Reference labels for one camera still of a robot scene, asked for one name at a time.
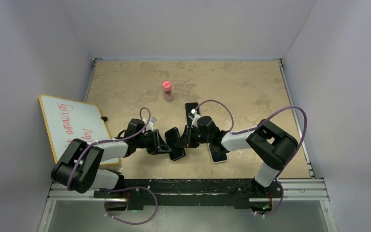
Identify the purple edged smartphone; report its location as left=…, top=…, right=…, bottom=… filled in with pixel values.
left=185, top=102, right=201, bottom=126

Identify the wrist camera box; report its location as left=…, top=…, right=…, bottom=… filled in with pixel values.
left=188, top=109, right=201, bottom=128
left=143, top=117, right=157, bottom=131

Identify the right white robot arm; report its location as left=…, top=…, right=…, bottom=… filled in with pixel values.
left=175, top=116, right=299, bottom=197

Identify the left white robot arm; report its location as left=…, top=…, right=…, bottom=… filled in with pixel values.
left=51, top=119, right=171, bottom=198

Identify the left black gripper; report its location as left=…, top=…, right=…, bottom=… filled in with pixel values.
left=135, top=130, right=171, bottom=155

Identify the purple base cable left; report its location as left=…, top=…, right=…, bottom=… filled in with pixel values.
left=103, top=187, right=159, bottom=226

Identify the yellow framed whiteboard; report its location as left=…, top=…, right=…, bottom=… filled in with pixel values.
left=39, top=94, right=111, bottom=162

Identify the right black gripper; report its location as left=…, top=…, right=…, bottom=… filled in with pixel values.
left=175, top=125, right=212, bottom=148

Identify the pink capped small bottle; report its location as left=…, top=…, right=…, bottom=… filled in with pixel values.
left=162, top=81, right=173, bottom=102

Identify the black phone case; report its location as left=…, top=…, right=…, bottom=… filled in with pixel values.
left=164, top=127, right=186, bottom=162

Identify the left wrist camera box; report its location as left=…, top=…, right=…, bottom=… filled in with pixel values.
left=143, top=117, right=157, bottom=131

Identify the beige cased smartphone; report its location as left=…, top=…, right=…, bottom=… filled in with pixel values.
left=208, top=144, right=228, bottom=163

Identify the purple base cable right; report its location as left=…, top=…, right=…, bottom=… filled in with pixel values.
left=253, top=181, right=285, bottom=219

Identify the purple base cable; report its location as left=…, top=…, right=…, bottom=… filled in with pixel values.
left=103, top=187, right=159, bottom=226
left=253, top=181, right=285, bottom=219

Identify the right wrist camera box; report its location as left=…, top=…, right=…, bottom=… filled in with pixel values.
left=188, top=109, right=201, bottom=128

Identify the black mounting rail base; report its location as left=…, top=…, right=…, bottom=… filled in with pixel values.
left=94, top=178, right=283, bottom=212

